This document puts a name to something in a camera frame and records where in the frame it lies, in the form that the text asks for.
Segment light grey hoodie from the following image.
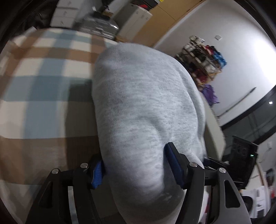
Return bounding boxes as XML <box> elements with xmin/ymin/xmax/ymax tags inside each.
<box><xmin>92</xmin><ymin>43</ymin><xmax>206</xmax><ymax>223</ymax></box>

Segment white washing machine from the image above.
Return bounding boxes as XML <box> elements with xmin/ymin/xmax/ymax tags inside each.
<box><xmin>241</xmin><ymin>186</ymin><xmax>270</xmax><ymax>219</ymax></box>

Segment black framed glass door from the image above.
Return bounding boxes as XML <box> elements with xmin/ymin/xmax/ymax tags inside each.
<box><xmin>221</xmin><ymin>87</ymin><xmax>276</xmax><ymax>147</ymax></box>

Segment long grey pole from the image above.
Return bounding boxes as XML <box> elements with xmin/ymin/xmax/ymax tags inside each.
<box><xmin>217</xmin><ymin>87</ymin><xmax>257</xmax><ymax>118</ymax></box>

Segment purple bag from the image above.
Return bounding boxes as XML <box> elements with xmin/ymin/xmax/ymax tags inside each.
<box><xmin>201</xmin><ymin>84</ymin><xmax>219</xmax><ymax>107</ymax></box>

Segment checkered bed sheet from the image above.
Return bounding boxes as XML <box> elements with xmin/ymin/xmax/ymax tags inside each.
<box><xmin>1</xmin><ymin>28</ymin><xmax>115</xmax><ymax>223</ymax></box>

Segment bamboo shoe rack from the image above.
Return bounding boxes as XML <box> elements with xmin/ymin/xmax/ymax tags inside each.
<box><xmin>174</xmin><ymin>35</ymin><xmax>227</xmax><ymax>87</ymax></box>

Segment wooden door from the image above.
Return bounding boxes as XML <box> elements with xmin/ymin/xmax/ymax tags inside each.
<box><xmin>132</xmin><ymin>0</ymin><xmax>204</xmax><ymax>47</ymax></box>

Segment silver lying suitcase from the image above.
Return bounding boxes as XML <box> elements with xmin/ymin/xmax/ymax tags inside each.
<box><xmin>73</xmin><ymin>12</ymin><xmax>119</xmax><ymax>40</ymax></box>

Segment stacked shoe boxes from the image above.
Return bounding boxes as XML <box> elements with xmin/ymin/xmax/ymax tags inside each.
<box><xmin>131</xmin><ymin>0</ymin><xmax>163</xmax><ymax>11</ymax></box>

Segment white drawer desk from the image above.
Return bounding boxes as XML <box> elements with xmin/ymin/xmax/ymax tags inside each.
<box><xmin>50</xmin><ymin>0</ymin><xmax>83</xmax><ymax>28</ymax></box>

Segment wall switch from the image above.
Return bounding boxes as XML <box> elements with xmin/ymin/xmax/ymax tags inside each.
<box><xmin>215</xmin><ymin>35</ymin><xmax>222</xmax><ymax>41</ymax></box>

